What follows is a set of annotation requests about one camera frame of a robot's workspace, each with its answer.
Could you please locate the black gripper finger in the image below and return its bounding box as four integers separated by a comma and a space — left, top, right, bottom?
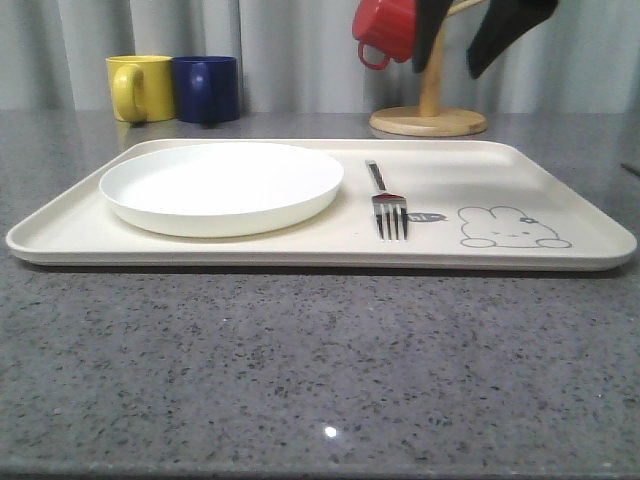
467, 0, 559, 79
411, 0, 454, 73

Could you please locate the silver fork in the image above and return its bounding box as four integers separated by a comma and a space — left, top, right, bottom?
365, 160, 409, 241

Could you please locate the white round plate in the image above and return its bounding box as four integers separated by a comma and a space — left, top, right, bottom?
99, 141, 344, 238

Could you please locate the red mug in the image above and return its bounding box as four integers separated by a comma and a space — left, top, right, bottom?
352, 0, 416, 70

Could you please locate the wooden mug tree stand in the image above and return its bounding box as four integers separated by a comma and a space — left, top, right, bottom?
369, 1, 487, 137

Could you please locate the grey curtain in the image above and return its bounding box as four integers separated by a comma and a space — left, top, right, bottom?
1, 1, 639, 113

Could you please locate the beige rabbit serving tray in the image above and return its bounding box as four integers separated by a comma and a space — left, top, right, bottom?
6, 139, 637, 271

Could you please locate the dark blue mug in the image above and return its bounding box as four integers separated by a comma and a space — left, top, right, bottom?
171, 56, 240, 123

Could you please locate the yellow mug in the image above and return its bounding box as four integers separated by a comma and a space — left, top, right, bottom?
106, 55, 175, 123

